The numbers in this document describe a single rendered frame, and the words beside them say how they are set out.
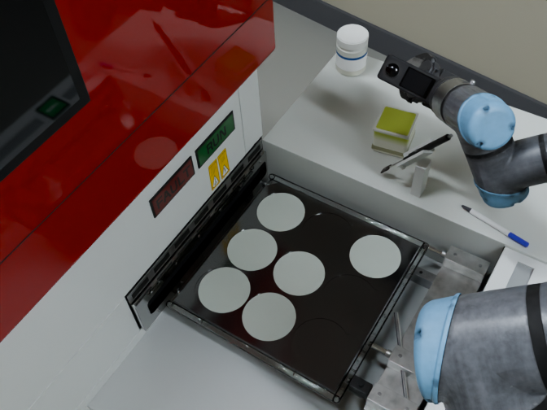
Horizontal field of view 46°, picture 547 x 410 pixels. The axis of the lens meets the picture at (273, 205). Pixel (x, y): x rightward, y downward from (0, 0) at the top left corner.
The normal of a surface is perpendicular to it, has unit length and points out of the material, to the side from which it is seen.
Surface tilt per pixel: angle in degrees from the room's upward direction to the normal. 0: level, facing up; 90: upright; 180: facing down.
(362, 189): 90
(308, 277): 0
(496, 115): 63
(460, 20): 90
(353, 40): 0
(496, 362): 52
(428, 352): 43
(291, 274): 0
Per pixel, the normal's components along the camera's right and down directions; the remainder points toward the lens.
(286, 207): -0.04, -0.61
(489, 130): 0.15, 0.41
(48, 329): 0.85, 0.40
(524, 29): -0.66, 0.62
